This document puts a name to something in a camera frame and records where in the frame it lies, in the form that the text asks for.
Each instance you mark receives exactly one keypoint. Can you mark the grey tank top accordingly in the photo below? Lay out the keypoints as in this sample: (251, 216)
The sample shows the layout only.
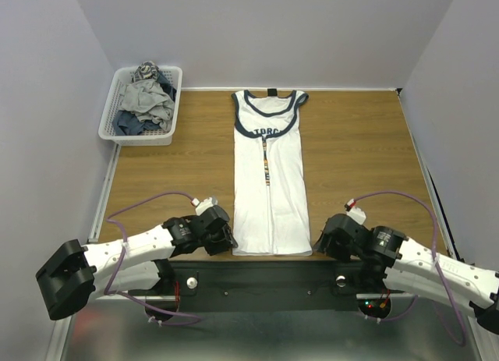
(147, 101)

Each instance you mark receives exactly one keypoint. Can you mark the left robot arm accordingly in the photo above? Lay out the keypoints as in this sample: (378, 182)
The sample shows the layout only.
(76, 274)

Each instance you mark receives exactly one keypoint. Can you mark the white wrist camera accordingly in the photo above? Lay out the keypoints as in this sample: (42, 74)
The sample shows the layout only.
(202, 205)
(354, 212)

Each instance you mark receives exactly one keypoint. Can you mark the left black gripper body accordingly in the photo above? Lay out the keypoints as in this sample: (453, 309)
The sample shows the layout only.
(214, 244)

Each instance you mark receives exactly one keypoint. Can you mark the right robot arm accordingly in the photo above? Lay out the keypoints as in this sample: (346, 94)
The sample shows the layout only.
(390, 259)

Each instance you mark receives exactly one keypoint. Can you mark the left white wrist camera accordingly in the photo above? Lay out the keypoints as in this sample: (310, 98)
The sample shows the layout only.
(202, 205)

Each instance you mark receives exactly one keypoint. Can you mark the navy blue tank top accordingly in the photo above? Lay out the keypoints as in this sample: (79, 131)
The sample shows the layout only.
(127, 124)

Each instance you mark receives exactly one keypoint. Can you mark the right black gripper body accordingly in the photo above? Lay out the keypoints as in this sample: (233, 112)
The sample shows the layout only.
(327, 243)

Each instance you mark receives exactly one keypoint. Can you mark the white plastic basket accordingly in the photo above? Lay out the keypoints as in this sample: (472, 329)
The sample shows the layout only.
(170, 79)

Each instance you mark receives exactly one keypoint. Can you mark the patterned dark tank top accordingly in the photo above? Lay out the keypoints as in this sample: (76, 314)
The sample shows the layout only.
(147, 70)

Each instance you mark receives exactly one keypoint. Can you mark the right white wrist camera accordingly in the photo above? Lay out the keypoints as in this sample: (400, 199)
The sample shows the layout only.
(354, 212)

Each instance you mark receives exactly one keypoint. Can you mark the white printed tank top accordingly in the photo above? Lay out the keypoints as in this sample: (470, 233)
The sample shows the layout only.
(270, 207)

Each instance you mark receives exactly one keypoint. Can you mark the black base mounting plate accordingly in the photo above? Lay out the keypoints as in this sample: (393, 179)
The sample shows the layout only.
(265, 286)

